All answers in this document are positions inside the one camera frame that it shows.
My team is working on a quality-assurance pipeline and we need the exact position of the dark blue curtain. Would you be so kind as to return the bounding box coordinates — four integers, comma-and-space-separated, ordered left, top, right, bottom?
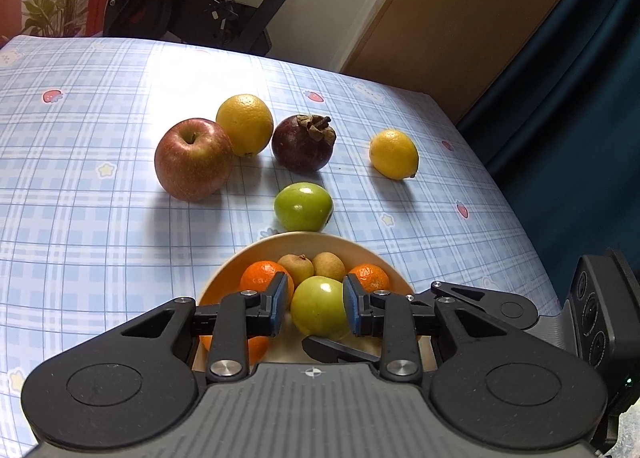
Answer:
457, 0, 640, 283

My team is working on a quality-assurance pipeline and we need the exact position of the small mandarin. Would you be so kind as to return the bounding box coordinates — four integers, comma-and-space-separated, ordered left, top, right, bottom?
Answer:
200, 333, 271, 366
240, 261, 295, 309
348, 264, 390, 293

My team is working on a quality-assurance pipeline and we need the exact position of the yellow lemon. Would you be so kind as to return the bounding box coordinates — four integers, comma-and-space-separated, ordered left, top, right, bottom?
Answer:
369, 130, 419, 181

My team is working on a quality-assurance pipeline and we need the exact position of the blue plaid tablecloth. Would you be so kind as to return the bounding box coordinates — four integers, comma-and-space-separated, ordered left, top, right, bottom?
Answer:
0, 34, 563, 458

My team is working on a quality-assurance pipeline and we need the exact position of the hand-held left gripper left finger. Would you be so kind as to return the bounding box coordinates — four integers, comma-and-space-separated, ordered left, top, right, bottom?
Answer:
100, 272, 296, 381

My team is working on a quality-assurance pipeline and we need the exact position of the beige round plate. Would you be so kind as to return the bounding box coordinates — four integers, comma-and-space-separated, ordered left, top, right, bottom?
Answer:
192, 231, 436, 374

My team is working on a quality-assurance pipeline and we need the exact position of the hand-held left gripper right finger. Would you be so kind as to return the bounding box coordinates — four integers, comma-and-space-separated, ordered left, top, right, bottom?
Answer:
342, 274, 541, 381

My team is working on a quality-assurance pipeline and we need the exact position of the green apple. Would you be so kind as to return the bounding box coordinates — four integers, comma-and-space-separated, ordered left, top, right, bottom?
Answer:
290, 276, 349, 340

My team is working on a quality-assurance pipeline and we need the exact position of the dark purple mangosteen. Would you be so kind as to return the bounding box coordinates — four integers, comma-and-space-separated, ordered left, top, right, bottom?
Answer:
271, 114, 337, 173

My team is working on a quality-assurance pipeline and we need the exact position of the brown wooden panel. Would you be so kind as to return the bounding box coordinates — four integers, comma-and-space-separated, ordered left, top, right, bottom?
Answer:
340, 0, 606, 123

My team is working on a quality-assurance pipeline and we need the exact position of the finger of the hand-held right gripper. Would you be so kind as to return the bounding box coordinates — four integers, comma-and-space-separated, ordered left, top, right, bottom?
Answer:
430, 280, 539, 331
301, 336, 382, 364

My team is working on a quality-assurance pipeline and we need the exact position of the brown kiwi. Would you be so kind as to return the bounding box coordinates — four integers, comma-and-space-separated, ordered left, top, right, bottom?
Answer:
277, 254, 315, 287
313, 251, 347, 282

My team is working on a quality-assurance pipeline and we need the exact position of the large orange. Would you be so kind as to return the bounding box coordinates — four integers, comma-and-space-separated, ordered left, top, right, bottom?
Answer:
216, 94, 275, 157

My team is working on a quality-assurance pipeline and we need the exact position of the red apple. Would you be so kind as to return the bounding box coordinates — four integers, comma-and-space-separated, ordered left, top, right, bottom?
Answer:
154, 118, 235, 203

